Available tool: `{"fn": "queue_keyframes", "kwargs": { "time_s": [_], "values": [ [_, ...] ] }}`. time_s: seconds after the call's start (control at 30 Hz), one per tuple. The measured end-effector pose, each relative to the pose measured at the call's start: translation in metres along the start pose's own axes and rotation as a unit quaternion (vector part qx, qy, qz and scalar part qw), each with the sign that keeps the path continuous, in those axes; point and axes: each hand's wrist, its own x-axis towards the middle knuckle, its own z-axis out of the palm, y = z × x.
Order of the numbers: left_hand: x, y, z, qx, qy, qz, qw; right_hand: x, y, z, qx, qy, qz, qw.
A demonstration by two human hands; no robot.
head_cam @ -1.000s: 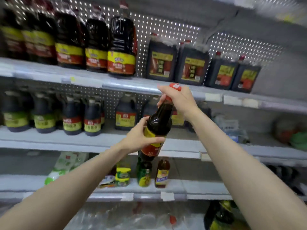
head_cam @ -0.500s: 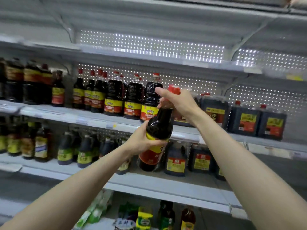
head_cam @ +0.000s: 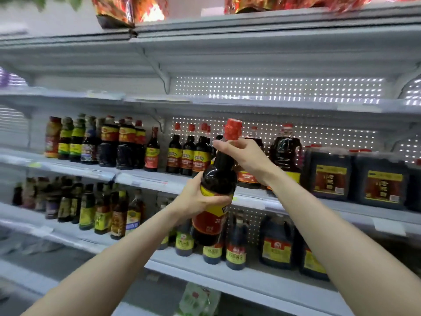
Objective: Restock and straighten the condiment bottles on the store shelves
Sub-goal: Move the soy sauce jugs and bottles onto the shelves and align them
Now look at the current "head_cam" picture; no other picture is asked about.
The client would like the person's right hand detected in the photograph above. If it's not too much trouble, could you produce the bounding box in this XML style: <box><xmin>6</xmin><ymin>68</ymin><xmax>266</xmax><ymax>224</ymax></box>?
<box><xmin>212</xmin><ymin>138</ymin><xmax>280</xmax><ymax>188</ymax></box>

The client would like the person's left hand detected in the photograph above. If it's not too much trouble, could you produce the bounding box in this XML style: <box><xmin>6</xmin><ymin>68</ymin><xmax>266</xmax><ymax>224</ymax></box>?
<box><xmin>170</xmin><ymin>173</ymin><xmax>234</xmax><ymax>221</ymax></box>

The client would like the rice vinegar jug green label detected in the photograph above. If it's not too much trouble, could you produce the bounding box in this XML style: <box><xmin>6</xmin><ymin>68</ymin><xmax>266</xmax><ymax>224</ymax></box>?
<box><xmin>174</xmin><ymin>220</ymin><xmax>197</xmax><ymax>257</ymax></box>

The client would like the blue-label oyster sauce bottle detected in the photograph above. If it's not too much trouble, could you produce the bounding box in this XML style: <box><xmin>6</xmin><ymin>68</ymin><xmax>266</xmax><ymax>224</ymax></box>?
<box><xmin>80</xmin><ymin>116</ymin><xmax>100</xmax><ymax>165</ymax></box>

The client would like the green-label oyster sauce bottle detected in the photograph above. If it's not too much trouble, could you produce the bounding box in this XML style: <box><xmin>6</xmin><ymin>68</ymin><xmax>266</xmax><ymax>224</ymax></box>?
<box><xmin>70</xmin><ymin>114</ymin><xmax>87</xmax><ymax>162</ymax></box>

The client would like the orange oyster sauce squeeze bottle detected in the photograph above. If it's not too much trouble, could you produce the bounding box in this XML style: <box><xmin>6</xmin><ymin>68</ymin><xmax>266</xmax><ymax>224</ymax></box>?
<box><xmin>45</xmin><ymin>116</ymin><xmax>63</xmax><ymax>158</ymax></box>

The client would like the white metal store shelving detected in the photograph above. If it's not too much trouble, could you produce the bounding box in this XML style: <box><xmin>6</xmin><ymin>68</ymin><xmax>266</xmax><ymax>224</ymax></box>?
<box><xmin>0</xmin><ymin>3</ymin><xmax>421</xmax><ymax>316</ymax></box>

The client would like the person's right forearm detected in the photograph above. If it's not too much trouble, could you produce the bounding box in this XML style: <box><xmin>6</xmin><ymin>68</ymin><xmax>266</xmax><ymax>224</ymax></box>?
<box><xmin>263</xmin><ymin>169</ymin><xmax>421</xmax><ymax>316</ymax></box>

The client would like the person's left forearm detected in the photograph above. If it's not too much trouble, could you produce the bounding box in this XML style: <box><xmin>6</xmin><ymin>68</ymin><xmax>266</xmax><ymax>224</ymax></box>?
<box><xmin>23</xmin><ymin>206</ymin><xmax>188</xmax><ymax>316</ymax></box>

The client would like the row of dark red-capped bottles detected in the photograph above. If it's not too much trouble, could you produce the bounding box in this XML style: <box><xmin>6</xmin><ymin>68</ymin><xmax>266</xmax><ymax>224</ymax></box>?
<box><xmin>145</xmin><ymin>122</ymin><xmax>305</xmax><ymax>195</ymax></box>

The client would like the large amber cooking wine jug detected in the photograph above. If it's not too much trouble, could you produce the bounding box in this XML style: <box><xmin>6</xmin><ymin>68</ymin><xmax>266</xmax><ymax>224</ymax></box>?
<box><xmin>125</xmin><ymin>189</ymin><xmax>146</xmax><ymax>233</ymax></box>

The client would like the red label dark sauce bottle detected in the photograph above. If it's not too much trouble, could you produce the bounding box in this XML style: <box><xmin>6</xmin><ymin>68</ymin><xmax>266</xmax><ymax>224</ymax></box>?
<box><xmin>135</xmin><ymin>120</ymin><xmax>148</xmax><ymax>169</ymax></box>

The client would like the black jug brown gold label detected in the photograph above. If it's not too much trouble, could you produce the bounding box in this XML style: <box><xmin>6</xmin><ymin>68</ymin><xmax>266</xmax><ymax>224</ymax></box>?
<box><xmin>354</xmin><ymin>153</ymin><xmax>409</xmax><ymax>210</ymax></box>
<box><xmin>307</xmin><ymin>149</ymin><xmax>353</xmax><ymax>200</ymax></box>

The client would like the dark bottle orange label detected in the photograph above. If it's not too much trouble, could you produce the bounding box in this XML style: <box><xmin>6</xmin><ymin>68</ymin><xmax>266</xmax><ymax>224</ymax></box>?
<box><xmin>110</xmin><ymin>189</ymin><xmax>130</xmax><ymax>241</ymax></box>

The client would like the white green bag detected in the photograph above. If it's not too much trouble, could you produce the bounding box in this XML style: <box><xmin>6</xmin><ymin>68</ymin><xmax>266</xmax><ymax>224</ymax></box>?
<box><xmin>176</xmin><ymin>283</ymin><xmax>222</xmax><ymax>316</ymax></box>

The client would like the yellow-capped green label bottle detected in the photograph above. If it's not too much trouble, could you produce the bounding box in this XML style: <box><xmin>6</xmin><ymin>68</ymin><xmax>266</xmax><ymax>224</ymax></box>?
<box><xmin>58</xmin><ymin>117</ymin><xmax>75</xmax><ymax>161</ymax></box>

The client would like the pile of colourful snack packets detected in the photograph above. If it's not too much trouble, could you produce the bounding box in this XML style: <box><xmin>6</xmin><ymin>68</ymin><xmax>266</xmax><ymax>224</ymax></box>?
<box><xmin>89</xmin><ymin>0</ymin><xmax>421</xmax><ymax>28</ymax></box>

